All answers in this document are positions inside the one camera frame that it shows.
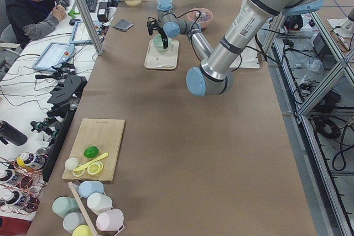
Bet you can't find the wooden cutting board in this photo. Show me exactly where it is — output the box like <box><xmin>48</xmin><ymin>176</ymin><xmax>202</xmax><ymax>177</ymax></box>
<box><xmin>62</xmin><ymin>118</ymin><xmax>125</xmax><ymax>182</ymax></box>

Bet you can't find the green bowl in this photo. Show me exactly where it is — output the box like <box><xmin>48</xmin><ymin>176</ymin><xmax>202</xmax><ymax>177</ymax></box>
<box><xmin>152</xmin><ymin>34</ymin><xmax>170</xmax><ymax>52</ymax></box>

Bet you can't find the blue teach pendant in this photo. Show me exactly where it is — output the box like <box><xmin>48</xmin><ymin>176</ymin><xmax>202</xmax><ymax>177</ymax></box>
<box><xmin>70</xmin><ymin>21</ymin><xmax>92</xmax><ymax>45</ymax></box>
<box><xmin>32</xmin><ymin>42</ymin><xmax>75</xmax><ymax>72</ymax></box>

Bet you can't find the aluminium frame post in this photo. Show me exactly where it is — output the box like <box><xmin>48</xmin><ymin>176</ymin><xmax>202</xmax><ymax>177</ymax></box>
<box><xmin>74</xmin><ymin>0</ymin><xmax>103</xmax><ymax>56</ymax></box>

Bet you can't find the blue teach pendant near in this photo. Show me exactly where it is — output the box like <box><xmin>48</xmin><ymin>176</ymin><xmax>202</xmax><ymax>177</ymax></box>
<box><xmin>32</xmin><ymin>42</ymin><xmax>75</xmax><ymax>72</ymax></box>

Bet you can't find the yellow sauce bottle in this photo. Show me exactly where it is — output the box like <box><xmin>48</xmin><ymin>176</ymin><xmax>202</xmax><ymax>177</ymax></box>
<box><xmin>18</xmin><ymin>153</ymin><xmax>45</xmax><ymax>170</ymax></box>

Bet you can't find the green lime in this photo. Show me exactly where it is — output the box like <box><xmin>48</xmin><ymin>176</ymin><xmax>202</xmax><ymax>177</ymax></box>
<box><xmin>84</xmin><ymin>146</ymin><xmax>100</xmax><ymax>158</ymax></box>

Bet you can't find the grey folded cloth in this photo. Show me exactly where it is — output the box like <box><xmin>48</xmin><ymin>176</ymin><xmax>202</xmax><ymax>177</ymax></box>
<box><xmin>113</xmin><ymin>19</ymin><xmax>133</xmax><ymax>32</ymax></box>

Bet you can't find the black water bottle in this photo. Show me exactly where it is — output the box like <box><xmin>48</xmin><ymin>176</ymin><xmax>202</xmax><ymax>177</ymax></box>
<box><xmin>1</xmin><ymin>120</ymin><xmax>28</xmax><ymax>146</ymax></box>

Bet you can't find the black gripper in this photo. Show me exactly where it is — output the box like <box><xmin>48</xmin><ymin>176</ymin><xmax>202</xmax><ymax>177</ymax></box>
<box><xmin>156</xmin><ymin>20</ymin><xmax>169</xmax><ymax>49</ymax></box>

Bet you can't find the white garlic bulb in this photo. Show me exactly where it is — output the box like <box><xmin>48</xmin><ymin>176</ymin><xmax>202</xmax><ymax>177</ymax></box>
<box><xmin>65</xmin><ymin>157</ymin><xmax>79</xmax><ymax>170</ymax></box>

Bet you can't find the seated person in black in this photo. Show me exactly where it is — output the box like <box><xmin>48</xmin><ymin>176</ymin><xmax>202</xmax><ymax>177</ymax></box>
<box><xmin>5</xmin><ymin>0</ymin><xmax>70</xmax><ymax>49</ymax></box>

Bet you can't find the white mug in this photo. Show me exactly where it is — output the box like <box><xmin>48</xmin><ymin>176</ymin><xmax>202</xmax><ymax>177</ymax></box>
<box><xmin>86</xmin><ymin>192</ymin><xmax>113</xmax><ymax>215</ymax></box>

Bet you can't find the grey mug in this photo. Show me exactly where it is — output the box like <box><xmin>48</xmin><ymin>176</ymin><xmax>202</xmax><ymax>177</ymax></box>
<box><xmin>63</xmin><ymin>212</ymin><xmax>86</xmax><ymax>233</ymax></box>

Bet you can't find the yellow mug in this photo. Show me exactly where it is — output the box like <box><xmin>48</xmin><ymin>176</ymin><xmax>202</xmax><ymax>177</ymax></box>
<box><xmin>72</xmin><ymin>224</ymin><xmax>93</xmax><ymax>236</ymax></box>

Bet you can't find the blue teach pendant far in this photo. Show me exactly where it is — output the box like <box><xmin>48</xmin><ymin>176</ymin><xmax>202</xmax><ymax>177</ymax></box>
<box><xmin>70</xmin><ymin>21</ymin><xmax>92</xmax><ymax>45</ymax></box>

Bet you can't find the cream rectangular tray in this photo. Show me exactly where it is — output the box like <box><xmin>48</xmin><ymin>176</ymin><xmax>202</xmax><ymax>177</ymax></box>
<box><xmin>144</xmin><ymin>39</ymin><xmax>179</xmax><ymax>70</ymax></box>

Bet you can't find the pink mug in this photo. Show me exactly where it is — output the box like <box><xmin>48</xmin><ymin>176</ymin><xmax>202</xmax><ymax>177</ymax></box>
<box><xmin>96</xmin><ymin>208</ymin><xmax>124</xmax><ymax>232</ymax></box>

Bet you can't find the lemon slice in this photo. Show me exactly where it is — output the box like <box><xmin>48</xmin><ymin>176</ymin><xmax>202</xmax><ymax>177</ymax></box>
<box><xmin>87</xmin><ymin>161</ymin><xmax>104</xmax><ymax>176</ymax></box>
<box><xmin>72</xmin><ymin>169</ymin><xmax>86</xmax><ymax>177</ymax></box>

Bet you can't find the green mug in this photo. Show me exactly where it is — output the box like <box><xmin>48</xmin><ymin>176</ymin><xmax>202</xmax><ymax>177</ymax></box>
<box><xmin>52</xmin><ymin>196</ymin><xmax>80</xmax><ymax>218</ymax></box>

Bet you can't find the blue mug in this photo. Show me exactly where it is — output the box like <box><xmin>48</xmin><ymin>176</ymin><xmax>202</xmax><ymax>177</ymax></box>
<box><xmin>78</xmin><ymin>181</ymin><xmax>104</xmax><ymax>198</ymax></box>

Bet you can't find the pink bowl with ice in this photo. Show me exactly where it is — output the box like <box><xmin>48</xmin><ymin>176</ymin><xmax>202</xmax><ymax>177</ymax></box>
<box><xmin>187</xmin><ymin>8</ymin><xmax>213</xmax><ymax>29</ymax></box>

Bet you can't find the black power adapter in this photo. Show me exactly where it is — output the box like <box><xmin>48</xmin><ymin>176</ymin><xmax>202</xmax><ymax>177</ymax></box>
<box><xmin>97</xmin><ymin>2</ymin><xmax>110</xmax><ymax>22</ymax></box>

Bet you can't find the yellow plastic knife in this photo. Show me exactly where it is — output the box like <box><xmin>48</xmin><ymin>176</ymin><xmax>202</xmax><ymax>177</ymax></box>
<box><xmin>73</xmin><ymin>152</ymin><xmax>109</xmax><ymax>171</ymax></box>

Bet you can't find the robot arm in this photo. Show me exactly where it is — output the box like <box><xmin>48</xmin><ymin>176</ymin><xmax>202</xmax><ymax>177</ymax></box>
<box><xmin>147</xmin><ymin>0</ymin><xmax>324</xmax><ymax>96</ymax></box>

